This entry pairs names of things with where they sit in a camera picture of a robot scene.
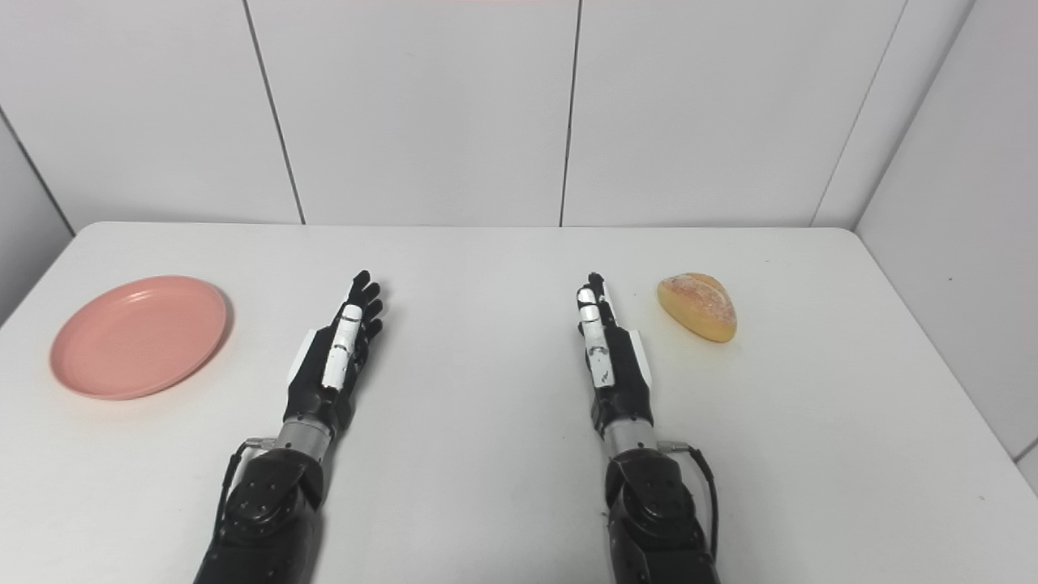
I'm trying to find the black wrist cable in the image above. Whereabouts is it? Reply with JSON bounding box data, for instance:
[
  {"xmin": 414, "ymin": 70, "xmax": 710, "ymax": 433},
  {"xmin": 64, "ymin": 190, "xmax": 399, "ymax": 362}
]
[
  {"xmin": 658, "ymin": 440, "xmax": 720, "ymax": 562},
  {"xmin": 212, "ymin": 437, "xmax": 278, "ymax": 543}
]

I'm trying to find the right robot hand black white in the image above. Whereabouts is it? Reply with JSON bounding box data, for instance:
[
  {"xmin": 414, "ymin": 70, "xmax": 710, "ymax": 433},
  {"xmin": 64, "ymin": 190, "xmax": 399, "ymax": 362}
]
[{"xmin": 577, "ymin": 272, "xmax": 655, "ymax": 432}]

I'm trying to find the pink plate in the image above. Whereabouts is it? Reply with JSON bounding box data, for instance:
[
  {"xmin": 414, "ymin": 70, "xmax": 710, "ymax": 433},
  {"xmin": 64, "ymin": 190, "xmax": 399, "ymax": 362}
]
[{"xmin": 49, "ymin": 275, "xmax": 229, "ymax": 401}]

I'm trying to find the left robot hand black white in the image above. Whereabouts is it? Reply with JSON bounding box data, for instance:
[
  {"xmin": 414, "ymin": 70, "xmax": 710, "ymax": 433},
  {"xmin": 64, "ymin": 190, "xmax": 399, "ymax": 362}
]
[{"xmin": 283, "ymin": 270, "xmax": 385, "ymax": 432}]

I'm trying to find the bread roll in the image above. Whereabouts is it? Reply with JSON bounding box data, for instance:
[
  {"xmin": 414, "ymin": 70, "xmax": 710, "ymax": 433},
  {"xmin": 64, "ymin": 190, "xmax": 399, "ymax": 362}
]
[{"xmin": 657, "ymin": 273, "xmax": 738, "ymax": 343}]

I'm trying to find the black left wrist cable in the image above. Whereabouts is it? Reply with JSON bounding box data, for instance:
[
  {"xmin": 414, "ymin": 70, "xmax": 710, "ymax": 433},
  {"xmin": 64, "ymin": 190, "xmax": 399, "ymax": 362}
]
[{"xmin": 212, "ymin": 437, "xmax": 278, "ymax": 543}]

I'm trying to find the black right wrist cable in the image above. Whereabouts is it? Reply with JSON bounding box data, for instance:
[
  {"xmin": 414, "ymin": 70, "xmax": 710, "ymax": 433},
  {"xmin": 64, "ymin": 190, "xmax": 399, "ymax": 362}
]
[{"xmin": 658, "ymin": 440, "xmax": 720, "ymax": 562}]

